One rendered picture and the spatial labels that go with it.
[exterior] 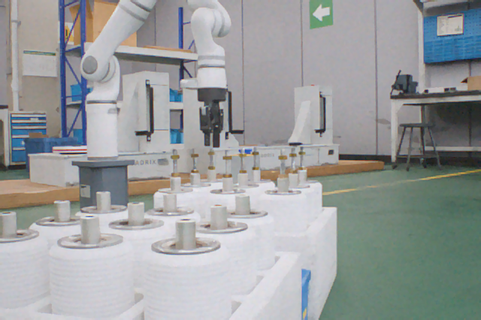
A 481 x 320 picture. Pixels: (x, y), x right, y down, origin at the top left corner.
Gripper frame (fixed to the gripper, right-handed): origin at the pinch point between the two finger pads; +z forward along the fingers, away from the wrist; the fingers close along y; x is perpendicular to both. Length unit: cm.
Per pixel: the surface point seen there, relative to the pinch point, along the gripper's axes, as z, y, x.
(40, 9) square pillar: -175, 490, 399
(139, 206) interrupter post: 7, -67, -11
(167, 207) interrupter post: 9, -55, -10
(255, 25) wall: -166, 658, 136
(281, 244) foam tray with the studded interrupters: 18.8, -32.7, -23.8
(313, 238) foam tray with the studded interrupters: 17.4, -32.9, -29.9
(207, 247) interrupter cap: 9, -79, -24
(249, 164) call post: 6.4, 12.8, -6.7
